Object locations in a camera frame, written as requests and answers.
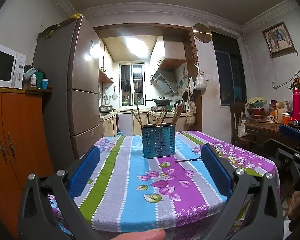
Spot dark brown chopstick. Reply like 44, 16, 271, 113
174, 157, 201, 163

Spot lower kitchen cabinets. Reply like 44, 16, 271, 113
99, 110, 188, 137

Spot kitchen cabinets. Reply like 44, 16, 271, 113
98, 40, 114, 83
99, 110, 188, 137

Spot upper kitchen cabinets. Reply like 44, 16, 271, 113
98, 40, 114, 83

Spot kitchen window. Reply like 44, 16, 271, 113
120, 63, 145, 107

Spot person's right hand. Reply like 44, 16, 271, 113
288, 191, 300, 222

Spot person's left hand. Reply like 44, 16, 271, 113
111, 229, 166, 240

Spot dark wooden side table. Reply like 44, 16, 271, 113
245, 119, 300, 157

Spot colourful floral striped tablecloth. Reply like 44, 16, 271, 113
48, 130, 281, 235

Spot red thermos bottle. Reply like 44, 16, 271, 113
293, 89, 300, 121

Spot red flower pot plant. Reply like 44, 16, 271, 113
245, 96, 267, 119

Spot dark wooden chair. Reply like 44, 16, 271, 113
230, 102, 254, 150

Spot blue perforated utensil holder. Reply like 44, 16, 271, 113
141, 124, 175, 159

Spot blue water bottle on floor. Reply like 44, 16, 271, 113
117, 130, 123, 137

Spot silver electric kettle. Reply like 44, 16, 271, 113
174, 100, 186, 113

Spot orange wooden cabinet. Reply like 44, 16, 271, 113
0, 88, 54, 237

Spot white plastic bag hanging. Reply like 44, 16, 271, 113
194, 70, 207, 91

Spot black wok on stove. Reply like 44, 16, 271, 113
146, 97, 171, 106

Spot range hood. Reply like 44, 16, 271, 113
151, 69, 178, 96

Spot blue lidded jar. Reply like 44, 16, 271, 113
41, 78, 49, 89

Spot framed elephant picture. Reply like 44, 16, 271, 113
262, 22, 298, 59

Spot white medicine bottle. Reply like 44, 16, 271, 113
30, 74, 37, 87

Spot green container on cabinet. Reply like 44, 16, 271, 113
35, 72, 45, 88

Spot silver brown refrigerator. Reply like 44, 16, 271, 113
33, 16, 102, 170

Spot white microwave oven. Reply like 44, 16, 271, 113
0, 45, 26, 89

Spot ceiling light panel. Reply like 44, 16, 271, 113
125, 36, 149, 59

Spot round gold wall clock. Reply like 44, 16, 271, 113
192, 23, 212, 43

